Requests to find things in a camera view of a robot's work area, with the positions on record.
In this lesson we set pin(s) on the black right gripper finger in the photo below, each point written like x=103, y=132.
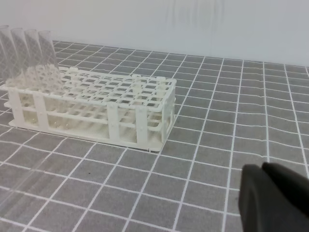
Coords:
x=273, y=198

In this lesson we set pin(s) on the clear glass test tube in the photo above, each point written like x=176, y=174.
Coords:
x=55, y=84
x=23, y=55
x=9, y=67
x=36, y=56
x=12, y=195

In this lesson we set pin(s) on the grey checked tablecloth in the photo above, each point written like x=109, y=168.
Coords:
x=229, y=113

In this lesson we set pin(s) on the white plastic test tube rack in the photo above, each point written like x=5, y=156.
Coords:
x=127, y=110

